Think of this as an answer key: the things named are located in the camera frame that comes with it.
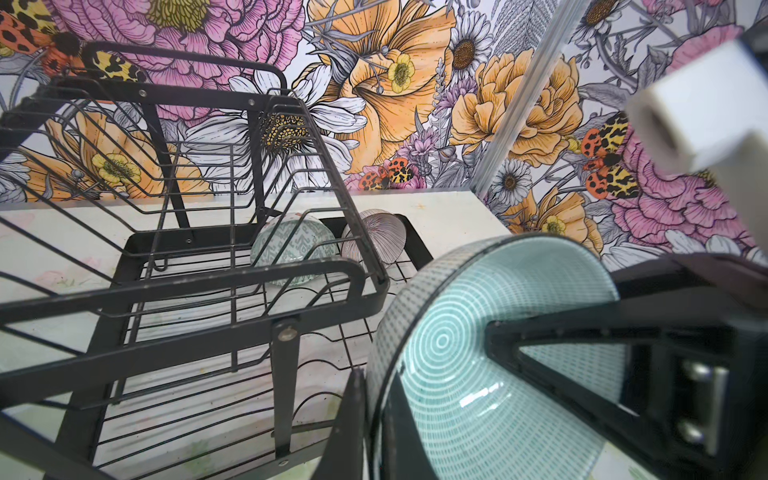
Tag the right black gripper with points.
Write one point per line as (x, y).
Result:
(729, 298)

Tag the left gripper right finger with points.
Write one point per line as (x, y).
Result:
(570, 360)

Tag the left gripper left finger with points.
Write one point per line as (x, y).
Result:
(343, 456)

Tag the teal concentric pattern bowl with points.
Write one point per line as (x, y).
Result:
(474, 419)

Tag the green geometric pattern bowl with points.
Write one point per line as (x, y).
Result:
(291, 240)

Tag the pink striped bowl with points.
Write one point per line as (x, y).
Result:
(387, 233)

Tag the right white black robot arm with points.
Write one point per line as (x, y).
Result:
(713, 113)

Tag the black wire dish rack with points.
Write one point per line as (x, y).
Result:
(137, 339)

